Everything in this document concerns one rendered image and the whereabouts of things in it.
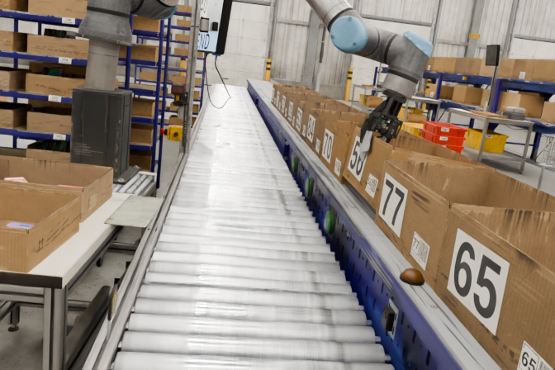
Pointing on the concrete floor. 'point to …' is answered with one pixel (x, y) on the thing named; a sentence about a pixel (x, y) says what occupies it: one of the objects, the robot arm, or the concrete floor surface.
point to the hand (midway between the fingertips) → (365, 158)
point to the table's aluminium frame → (54, 356)
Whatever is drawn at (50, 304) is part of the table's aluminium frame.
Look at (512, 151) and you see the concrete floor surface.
